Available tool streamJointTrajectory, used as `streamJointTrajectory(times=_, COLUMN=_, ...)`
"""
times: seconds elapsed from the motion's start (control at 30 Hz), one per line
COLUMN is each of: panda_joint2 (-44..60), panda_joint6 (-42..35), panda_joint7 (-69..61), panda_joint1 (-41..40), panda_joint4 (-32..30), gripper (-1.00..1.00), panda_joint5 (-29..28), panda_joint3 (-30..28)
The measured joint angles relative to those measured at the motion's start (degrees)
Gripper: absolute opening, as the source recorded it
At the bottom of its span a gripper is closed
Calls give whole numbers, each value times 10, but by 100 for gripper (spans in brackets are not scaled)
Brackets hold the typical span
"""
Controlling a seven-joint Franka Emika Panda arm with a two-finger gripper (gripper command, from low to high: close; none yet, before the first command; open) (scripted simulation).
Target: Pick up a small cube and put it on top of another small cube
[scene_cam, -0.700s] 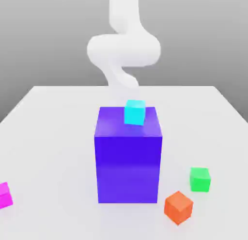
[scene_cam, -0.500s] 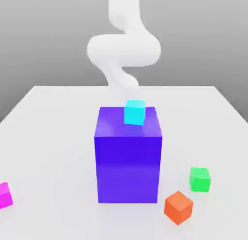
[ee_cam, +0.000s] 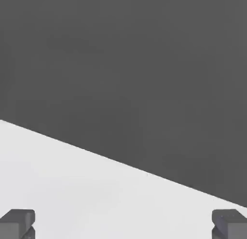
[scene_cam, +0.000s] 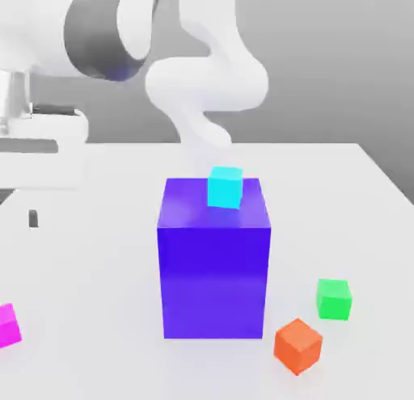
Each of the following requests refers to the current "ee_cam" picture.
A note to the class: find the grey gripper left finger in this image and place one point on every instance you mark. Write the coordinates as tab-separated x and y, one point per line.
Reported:
15	221

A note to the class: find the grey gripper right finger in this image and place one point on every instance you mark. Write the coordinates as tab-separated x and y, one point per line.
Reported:
230	222

